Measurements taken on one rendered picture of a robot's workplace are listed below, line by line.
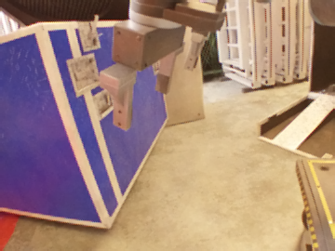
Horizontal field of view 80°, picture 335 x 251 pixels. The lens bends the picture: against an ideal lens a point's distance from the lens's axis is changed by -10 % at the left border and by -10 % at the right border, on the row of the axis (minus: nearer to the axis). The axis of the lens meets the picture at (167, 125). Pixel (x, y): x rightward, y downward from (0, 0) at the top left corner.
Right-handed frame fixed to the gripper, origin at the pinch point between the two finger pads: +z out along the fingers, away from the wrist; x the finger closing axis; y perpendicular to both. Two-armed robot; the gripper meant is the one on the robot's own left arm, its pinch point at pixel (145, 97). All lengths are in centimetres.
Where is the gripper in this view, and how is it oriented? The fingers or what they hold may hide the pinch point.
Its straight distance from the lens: 38.8
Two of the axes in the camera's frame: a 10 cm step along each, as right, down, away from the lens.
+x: -4.5, 5.2, -7.2
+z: -1.6, 7.5, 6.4
